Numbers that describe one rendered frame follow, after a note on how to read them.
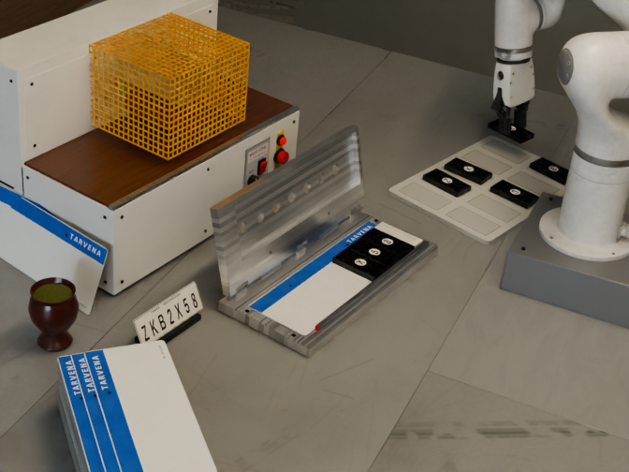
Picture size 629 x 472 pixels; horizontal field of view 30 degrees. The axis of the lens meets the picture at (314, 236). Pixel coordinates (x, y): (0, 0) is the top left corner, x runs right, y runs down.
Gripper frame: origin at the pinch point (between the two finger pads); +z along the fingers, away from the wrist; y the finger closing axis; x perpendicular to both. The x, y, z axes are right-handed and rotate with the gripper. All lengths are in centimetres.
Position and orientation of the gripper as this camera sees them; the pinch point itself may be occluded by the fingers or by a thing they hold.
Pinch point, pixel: (512, 123)
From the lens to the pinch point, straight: 275.6
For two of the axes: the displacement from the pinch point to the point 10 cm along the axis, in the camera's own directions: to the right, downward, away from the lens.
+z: 0.6, 9.1, 4.1
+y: 7.1, -3.3, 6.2
